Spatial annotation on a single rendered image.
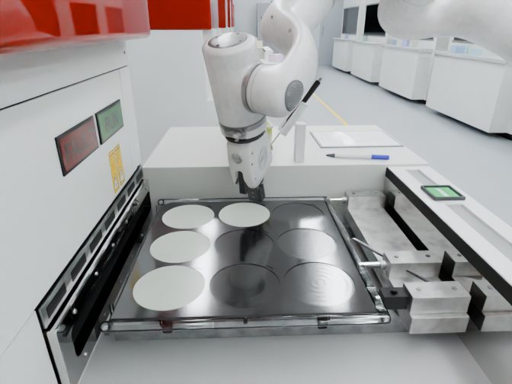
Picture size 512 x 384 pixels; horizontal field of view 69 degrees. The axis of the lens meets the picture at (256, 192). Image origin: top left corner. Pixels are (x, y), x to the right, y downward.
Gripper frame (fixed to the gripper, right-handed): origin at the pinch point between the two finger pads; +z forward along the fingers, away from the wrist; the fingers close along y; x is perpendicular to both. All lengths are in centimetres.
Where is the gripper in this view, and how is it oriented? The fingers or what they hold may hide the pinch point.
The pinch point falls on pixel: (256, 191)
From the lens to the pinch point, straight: 77.7
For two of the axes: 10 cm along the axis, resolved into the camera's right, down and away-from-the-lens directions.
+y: 3.7, -6.6, 6.5
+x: -9.2, -1.6, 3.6
